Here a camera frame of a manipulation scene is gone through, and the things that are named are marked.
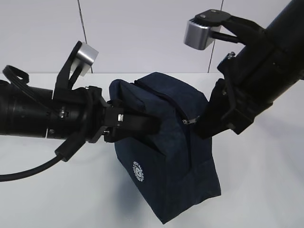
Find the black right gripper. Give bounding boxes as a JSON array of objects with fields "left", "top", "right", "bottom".
[{"left": 194, "top": 51, "right": 276, "bottom": 139}]

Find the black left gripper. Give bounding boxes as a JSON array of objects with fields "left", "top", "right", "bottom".
[{"left": 49, "top": 86, "right": 161, "bottom": 143}]

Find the dark navy lunch bag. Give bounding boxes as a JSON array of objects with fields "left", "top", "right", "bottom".
[{"left": 109, "top": 72, "right": 221, "bottom": 223}]

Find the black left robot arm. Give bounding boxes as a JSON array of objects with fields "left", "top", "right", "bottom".
[{"left": 0, "top": 81, "right": 161, "bottom": 143}]

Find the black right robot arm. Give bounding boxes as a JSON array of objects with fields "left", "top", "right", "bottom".
[{"left": 194, "top": 0, "right": 304, "bottom": 139}]

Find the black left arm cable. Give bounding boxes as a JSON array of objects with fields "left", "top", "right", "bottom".
[{"left": 0, "top": 133, "right": 84, "bottom": 182}]

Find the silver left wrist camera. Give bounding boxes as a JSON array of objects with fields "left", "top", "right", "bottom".
[{"left": 52, "top": 40, "right": 99, "bottom": 95}]

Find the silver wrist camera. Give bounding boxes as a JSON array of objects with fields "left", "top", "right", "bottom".
[
  {"left": 52, "top": 40, "right": 99, "bottom": 95},
  {"left": 183, "top": 9, "right": 264, "bottom": 50}
]

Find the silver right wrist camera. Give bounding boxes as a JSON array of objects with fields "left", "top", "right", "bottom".
[{"left": 183, "top": 9, "right": 264, "bottom": 50}]

